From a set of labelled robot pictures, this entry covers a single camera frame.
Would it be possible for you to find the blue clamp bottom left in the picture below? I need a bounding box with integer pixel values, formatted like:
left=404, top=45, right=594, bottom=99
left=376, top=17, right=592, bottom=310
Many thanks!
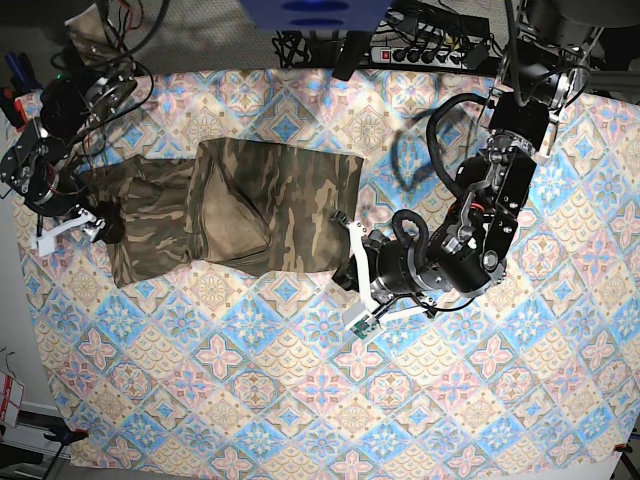
left=43, top=426, right=89, bottom=459

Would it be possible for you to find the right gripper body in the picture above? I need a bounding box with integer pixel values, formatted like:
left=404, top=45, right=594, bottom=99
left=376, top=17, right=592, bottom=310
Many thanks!
left=75, top=199, right=125, bottom=244

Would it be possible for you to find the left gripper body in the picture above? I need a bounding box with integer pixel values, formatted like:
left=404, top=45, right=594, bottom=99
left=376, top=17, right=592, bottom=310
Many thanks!
left=363, top=230, right=435, bottom=300

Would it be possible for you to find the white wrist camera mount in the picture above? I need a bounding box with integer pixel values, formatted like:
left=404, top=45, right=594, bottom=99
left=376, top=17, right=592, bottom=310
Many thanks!
left=332, top=209, right=436, bottom=343
left=31, top=207, right=106, bottom=257

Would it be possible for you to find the red black clamp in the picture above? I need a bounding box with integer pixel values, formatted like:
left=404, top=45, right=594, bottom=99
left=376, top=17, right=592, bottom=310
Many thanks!
left=0, top=87, right=28, bottom=132

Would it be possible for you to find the black thick cable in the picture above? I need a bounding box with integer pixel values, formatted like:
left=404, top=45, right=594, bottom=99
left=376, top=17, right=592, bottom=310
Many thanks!
left=425, top=92, right=491, bottom=196

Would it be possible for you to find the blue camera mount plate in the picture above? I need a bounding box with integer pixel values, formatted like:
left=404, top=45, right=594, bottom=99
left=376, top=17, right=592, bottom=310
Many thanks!
left=240, top=0, right=392, bottom=31

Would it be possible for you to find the white power strip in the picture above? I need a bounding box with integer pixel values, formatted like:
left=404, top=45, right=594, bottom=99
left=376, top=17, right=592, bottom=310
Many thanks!
left=369, top=46, right=500, bottom=71

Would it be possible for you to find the red white paper tag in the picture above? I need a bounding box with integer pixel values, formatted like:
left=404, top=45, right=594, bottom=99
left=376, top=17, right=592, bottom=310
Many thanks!
left=0, top=371, right=24, bottom=427

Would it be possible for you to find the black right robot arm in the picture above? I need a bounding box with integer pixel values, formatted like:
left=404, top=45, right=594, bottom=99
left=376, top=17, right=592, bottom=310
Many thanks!
left=1, top=1, right=169, bottom=252

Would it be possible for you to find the blue handled clamp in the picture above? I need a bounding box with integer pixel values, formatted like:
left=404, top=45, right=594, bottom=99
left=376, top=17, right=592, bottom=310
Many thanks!
left=4, top=52, right=42, bottom=92

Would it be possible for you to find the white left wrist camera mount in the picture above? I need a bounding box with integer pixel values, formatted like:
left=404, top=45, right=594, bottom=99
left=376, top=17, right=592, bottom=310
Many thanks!
left=332, top=209, right=436, bottom=343

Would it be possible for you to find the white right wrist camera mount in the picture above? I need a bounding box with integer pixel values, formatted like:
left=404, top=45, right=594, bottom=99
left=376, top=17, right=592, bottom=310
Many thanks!
left=31, top=207, right=106, bottom=257

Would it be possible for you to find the patterned tile tablecloth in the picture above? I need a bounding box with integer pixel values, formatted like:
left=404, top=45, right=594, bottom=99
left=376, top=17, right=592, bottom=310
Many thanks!
left=7, top=95, right=639, bottom=479

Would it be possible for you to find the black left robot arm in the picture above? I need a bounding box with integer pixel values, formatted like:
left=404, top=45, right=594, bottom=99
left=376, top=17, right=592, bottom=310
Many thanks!
left=333, top=1, right=606, bottom=307

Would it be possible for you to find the camouflage T-shirt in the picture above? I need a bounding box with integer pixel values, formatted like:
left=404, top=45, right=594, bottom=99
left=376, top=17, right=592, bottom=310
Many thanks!
left=82, top=138, right=364, bottom=287

